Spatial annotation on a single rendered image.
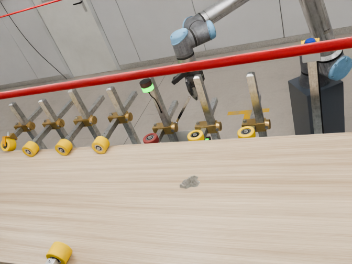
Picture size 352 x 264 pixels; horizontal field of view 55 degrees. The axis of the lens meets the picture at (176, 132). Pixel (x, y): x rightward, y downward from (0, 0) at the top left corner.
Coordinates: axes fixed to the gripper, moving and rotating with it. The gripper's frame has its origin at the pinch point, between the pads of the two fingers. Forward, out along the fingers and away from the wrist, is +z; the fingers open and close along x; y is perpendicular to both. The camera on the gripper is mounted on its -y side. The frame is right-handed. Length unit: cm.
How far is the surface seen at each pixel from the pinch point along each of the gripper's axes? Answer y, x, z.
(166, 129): -17.5, -10.6, 11.6
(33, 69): -376, 261, 72
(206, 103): 9.4, -9.9, -2.2
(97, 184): -37, -55, 7
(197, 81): 8.1, -9.9, -15.1
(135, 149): -26.2, -31.2, 7.0
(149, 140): -20.5, -25.1, 6.6
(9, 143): -117, -26, 2
